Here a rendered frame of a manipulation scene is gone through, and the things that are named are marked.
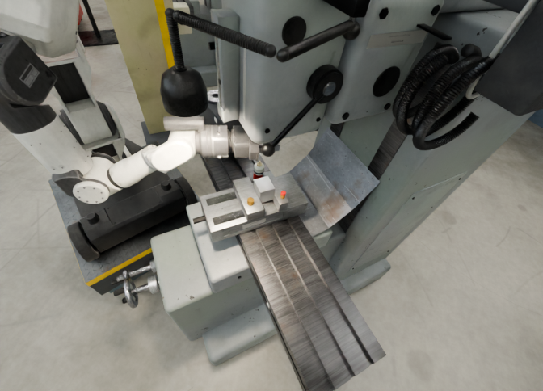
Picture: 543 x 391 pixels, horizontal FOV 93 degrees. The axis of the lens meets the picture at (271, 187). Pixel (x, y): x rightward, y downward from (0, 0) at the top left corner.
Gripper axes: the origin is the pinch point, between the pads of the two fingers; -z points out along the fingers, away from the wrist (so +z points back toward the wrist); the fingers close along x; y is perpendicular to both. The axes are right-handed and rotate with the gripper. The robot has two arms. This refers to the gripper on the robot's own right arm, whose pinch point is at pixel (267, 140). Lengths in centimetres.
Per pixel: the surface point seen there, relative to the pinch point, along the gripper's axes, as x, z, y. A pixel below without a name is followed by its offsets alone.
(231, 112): -5.3, 10.1, -12.7
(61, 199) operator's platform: 50, 106, 85
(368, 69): -7.0, -17.3, -24.3
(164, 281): -17, 36, 52
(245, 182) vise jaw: 2.9, 5.4, 20.7
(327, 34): -20.9, -1.5, -35.0
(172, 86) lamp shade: -17.9, 19.0, -25.9
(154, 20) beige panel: 162, 57, 26
